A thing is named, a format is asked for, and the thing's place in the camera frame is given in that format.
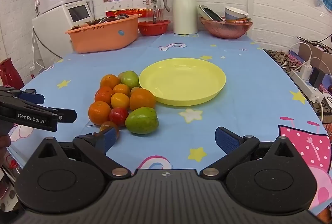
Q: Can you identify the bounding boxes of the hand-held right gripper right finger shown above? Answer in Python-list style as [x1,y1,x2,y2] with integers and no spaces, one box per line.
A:
[200,126,299,180]

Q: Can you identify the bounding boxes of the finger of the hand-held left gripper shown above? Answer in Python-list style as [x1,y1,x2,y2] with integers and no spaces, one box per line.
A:
[0,86,44,105]
[50,108,77,123]

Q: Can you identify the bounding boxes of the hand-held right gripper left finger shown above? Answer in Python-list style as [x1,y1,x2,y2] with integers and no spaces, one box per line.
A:
[38,126,131,179]

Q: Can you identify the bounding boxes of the reddish-brown fruit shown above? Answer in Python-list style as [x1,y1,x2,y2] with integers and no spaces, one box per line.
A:
[100,121,120,140]

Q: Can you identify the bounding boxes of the red apple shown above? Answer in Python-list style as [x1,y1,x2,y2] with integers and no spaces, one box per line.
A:
[109,107,129,127]

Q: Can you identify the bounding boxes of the large green mango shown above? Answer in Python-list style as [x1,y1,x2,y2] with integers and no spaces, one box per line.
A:
[125,107,159,135]

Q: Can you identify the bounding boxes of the yellow-orange tangerine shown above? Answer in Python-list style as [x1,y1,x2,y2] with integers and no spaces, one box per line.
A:
[110,93,130,110]

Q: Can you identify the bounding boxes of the dark orange tangerine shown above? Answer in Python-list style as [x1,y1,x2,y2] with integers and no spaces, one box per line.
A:
[94,86,114,106]

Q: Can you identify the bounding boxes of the small orange tangerine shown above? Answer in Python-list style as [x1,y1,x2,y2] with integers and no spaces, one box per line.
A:
[112,83,131,96]

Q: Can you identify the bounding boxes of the large orange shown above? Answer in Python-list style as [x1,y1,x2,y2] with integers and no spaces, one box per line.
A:
[129,88,156,111]

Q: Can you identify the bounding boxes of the small green fruit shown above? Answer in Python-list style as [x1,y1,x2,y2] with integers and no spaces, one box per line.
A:
[121,71,140,89]

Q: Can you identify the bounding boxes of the yellow plastic plate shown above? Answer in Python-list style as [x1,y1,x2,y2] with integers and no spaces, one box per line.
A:
[139,58,227,106]

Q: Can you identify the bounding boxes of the blue printed tablecloth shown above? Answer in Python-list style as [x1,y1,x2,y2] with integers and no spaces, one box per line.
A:
[5,32,331,214]

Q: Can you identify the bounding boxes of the red vase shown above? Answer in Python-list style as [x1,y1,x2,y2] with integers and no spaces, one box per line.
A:
[0,57,25,88]

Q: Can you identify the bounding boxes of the large white appliance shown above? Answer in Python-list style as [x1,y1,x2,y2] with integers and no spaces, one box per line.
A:
[32,5,76,66]

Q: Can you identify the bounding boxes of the orange plastic basket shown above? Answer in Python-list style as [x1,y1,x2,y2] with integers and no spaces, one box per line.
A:
[65,14,143,54]

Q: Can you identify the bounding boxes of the patterned dark cloth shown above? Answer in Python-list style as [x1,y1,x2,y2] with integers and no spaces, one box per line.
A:
[263,49,301,74]

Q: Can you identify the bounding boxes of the white appliance with screen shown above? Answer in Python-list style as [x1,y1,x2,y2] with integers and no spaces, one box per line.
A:
[63,0,94,25]

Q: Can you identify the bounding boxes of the white power strip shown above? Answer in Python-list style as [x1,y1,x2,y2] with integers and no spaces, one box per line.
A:
[301,63,312,81]
[289,70,325,104]

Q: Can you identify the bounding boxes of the steel bowl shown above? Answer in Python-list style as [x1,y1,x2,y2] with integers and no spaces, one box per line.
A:
[85,13,130,26]

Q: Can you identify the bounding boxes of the white round device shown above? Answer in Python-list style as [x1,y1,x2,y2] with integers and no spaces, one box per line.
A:
[322,93,332,110]

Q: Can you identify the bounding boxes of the pink glass bowl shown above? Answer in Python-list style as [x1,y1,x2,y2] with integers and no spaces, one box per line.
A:
[200,17,253,39]

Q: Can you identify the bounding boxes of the black power adapter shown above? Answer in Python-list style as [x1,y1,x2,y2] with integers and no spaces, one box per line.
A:
[309,67,325,88]

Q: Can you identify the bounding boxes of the red plastic basket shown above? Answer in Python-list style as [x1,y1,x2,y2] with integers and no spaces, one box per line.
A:
[138,20,171,36]

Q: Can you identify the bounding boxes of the orange-rimmed bowl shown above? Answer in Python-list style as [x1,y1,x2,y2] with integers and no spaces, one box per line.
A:
[224,17,252,23]

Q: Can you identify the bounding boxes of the cardboard box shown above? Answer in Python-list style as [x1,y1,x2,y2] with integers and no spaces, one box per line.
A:
[298,41,332,69]

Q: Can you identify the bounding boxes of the blue and white bowl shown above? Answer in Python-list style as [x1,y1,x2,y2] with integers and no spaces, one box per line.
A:
[224,6,249,21]

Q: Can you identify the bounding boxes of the green-rimmed white bowl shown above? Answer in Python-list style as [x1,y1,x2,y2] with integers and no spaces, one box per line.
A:
[198,4,225,22]

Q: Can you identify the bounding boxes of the white thermos jug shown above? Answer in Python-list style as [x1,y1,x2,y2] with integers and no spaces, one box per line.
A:
[163,0,200,35]

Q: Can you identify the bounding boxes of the clear glass pitcher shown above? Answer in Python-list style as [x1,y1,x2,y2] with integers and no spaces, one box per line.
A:
[145,0,164,23]

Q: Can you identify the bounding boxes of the white charging cable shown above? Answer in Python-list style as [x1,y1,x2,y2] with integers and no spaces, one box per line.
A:
[281,43,312,69]

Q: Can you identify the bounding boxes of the black cable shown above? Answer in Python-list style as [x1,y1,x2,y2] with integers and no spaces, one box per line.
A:
[297,33,332,55]

